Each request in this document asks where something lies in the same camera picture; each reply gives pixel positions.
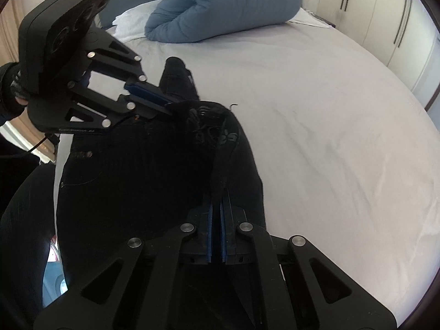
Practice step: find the white bed mattress sheet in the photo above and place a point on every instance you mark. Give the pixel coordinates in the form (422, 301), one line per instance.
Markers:
(347, 155)

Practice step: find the light blue plastic stool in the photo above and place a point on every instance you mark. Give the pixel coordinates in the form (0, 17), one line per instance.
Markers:
(54, 283)

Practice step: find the person's left hand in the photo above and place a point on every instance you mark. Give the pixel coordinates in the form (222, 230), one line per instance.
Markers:
(21, 101)

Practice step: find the black denim pants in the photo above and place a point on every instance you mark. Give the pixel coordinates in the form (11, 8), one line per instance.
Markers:
(143, 178)

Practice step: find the white folded sheet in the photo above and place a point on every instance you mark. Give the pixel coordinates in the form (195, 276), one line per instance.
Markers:
(130, 25)

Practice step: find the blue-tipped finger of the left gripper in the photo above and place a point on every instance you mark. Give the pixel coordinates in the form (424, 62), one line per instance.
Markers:
(148, 92)

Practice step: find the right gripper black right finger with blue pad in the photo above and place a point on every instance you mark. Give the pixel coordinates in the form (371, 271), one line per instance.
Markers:
(299, 287)

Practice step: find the white wardrobe with black handles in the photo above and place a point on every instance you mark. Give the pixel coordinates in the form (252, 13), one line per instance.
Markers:
(399, 33)

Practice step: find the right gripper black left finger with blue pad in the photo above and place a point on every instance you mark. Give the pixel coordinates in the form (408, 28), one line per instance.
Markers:
(133, 289)

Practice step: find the blue rolled duvet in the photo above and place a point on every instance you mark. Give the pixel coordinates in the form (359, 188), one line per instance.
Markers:
(190, 21)

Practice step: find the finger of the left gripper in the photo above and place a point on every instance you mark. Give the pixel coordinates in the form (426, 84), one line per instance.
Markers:
(145, 106)

